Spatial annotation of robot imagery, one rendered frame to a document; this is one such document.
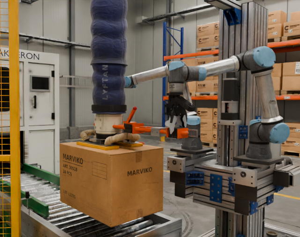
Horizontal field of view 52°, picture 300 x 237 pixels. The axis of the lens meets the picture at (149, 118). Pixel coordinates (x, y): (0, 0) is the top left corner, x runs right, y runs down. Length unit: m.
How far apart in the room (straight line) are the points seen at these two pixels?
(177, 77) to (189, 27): 10.85
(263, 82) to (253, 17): 0.60
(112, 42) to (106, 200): 0.93
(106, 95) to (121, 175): 0.50
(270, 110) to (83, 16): 11.30
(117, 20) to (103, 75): 0.34
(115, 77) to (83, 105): 10.36
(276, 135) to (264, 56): 0.43
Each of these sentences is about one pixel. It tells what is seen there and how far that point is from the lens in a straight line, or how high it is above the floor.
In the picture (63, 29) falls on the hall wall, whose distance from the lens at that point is 12.08.
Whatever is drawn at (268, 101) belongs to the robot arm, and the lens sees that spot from 1.80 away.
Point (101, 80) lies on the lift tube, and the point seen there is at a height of 1.50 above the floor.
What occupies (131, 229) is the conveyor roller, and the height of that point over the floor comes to 0.54.
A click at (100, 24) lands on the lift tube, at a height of 1.83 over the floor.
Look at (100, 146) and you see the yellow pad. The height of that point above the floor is 1.10.
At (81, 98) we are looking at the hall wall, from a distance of 12.23.
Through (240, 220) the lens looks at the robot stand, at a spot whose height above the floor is 0.56.
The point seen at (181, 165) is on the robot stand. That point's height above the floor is 0.95.
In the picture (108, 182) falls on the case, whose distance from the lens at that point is 1.73.
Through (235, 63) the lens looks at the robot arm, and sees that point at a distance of 1.85.
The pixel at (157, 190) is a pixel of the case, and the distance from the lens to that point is 1.96.
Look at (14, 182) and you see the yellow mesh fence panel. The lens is 2.25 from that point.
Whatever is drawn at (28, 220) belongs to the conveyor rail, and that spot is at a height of 0.55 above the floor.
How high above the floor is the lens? 1.36
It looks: 3 degrees down
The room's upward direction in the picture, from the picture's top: 1 degrees clockwise
